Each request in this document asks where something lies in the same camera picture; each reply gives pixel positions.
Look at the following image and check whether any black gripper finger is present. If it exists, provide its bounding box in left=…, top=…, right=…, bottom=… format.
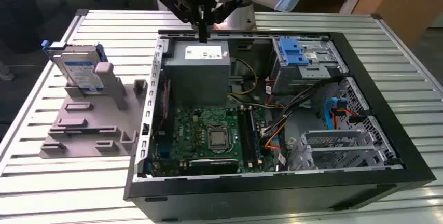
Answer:
left=205, top=0, right=245, bottom=44
left=158, top=0, right=206, bottom=44

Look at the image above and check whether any hard disk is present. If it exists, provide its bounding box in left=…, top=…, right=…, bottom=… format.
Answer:
left=42, top=41, right=109, bottom=96

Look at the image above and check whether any blue data wire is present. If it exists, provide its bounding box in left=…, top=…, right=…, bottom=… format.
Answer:
left=325, top=96, right=348, bottom=131

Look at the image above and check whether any red and black power wire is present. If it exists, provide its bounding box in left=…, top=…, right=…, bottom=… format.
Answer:
left=332, top=108, right=370, bottom=124

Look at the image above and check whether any metal disk bay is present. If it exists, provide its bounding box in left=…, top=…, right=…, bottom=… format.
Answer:
left=299, top=129, right=396, bottom=170

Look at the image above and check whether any blue plastic drive latch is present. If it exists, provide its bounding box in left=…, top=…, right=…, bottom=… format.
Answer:
left=279, top=38, right=311, bottom=66

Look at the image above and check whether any grey power supply unit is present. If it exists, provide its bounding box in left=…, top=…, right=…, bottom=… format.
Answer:
left=162, top=39, right=233, bottom=109

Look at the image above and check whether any metal drive cage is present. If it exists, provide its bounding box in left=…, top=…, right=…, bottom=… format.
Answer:
left=270, top=37, right=349, bottom=95

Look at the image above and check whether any green motherboard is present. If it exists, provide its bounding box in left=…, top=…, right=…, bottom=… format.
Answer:
left=154, top=106, right=278, bottom=177

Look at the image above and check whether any black RAM slot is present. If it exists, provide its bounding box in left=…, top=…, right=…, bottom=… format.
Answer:
left=238, top=106, right=253, bottom=166

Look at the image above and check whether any RAM stick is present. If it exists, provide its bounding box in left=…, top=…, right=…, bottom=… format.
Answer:
left=250, top=108, right=263, bottom=164

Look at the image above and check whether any silver CPU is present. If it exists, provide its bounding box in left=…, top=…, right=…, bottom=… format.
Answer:
left=207, top=128, right=230, bottom=149

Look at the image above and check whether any grey parts rack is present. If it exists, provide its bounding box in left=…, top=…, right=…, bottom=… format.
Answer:
left=41, top=62, right=150, bottom=159

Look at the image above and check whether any brown wooden cabinet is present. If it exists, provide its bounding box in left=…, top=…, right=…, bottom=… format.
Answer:
left=353, top=0, right=443, bottom=46

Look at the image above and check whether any grey metal foot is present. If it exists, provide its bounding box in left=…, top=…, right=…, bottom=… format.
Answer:
left=0, top=60, right=15, bottom=81

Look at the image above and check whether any black graphics card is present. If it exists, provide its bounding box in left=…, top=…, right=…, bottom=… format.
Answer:
left=179, top=158, right=239, bottom=175

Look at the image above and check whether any black PC case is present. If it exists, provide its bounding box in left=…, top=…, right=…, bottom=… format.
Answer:
left=123, top=29, right=437, bottom=222

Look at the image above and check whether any yellow wire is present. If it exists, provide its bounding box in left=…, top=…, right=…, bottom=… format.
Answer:
left=229, top=58, right=261, bottom=96

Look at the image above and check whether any black wire bundle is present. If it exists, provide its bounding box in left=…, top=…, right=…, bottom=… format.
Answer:
left=263, top=77, right=348, bottom=136

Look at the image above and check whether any orange wire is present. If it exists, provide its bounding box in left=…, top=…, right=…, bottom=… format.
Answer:
left=265, top=128, right=287, bottom=153

